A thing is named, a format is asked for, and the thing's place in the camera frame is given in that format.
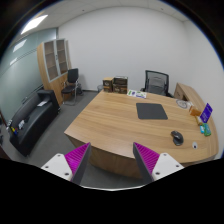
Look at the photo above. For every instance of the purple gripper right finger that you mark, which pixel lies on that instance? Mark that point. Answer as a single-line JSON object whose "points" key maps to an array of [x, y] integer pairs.
{"points": [[154, 166]]}

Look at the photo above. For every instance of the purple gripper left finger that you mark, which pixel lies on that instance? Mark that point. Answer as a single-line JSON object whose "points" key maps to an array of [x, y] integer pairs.
{"points": [[70, 166]]}

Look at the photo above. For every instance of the black computer mouse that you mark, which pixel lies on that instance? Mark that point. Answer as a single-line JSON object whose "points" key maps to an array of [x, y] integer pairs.
{"points": [[177, 138]]}

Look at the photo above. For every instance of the dark grey mouse pad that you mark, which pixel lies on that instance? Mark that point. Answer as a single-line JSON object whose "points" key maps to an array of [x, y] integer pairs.
{"points": [[151, 111]]}

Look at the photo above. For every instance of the wooden office desk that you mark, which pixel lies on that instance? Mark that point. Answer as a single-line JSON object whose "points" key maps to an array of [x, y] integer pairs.
{"points": [[110, 123]]}

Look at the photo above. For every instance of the small white round object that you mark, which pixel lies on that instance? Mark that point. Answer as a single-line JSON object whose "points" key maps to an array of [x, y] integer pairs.
{"points": [[194, 145]]}

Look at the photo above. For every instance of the black visitor chair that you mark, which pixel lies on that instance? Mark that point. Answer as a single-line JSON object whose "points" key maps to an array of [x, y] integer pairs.
{"points": [[72, 83]]}

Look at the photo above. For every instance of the blue small packet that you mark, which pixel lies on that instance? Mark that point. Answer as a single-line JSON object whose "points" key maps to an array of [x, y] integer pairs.
{"points": [[202, 129]]}

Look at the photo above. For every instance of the black leather sofa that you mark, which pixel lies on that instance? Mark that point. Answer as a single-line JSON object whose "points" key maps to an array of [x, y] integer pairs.
{"points": [[32, 119]]}

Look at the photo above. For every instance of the round patterned coaster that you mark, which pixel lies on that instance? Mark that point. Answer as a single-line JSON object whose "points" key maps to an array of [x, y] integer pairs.
{"points": [[183, 104]]}

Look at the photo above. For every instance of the orange wooden box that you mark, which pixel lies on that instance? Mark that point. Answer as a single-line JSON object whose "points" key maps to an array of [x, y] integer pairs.
{"points": [[194, 111]]}

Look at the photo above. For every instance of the white green leaflet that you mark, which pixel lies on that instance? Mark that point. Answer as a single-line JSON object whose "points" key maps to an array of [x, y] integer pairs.
{"points": [[137, 94]]}

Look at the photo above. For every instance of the green packet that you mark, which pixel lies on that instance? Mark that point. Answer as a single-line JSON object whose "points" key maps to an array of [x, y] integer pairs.
{"points": [[207, 131]]}

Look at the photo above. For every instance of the grey mesh office chair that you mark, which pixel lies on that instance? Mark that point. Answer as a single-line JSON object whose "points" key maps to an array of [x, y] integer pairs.
{"points": [[156, 83]]}

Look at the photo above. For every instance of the dark brown box stack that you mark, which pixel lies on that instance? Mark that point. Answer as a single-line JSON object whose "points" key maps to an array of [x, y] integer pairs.
{"points": [[120, 84]]}

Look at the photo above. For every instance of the purple sign card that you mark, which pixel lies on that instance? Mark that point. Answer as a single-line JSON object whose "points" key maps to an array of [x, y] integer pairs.
{"points": [[205, 115]]}

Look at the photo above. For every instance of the small brown box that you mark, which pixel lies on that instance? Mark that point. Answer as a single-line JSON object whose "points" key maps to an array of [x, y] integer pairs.
{"points": [[108, 84]]}

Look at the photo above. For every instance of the wooden glass-door cabinet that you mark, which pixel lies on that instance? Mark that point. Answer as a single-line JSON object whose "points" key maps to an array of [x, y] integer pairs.
{"points": [[53, 65]]}

